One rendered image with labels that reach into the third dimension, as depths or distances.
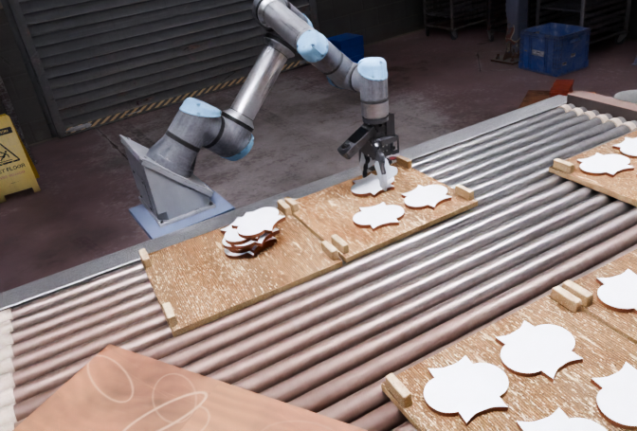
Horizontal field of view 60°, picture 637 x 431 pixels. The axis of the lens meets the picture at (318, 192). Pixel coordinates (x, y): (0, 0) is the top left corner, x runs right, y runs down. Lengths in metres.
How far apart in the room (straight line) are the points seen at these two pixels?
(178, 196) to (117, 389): 0.88
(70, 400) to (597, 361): 0.87
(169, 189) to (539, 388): 1.17
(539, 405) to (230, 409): 0.48
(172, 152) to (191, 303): 0.59
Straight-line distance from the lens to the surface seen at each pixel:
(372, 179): 1.63
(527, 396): 1.01
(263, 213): 1.42
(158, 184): 1.72
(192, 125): 1.73
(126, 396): 0.97
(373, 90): 1.48
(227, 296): 1.27
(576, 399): 1.02
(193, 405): 0.91
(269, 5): 1.73
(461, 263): 1.31
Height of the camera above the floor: 1.68
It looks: 27 degrees down
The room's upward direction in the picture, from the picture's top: 9 degrees counter-clockwise
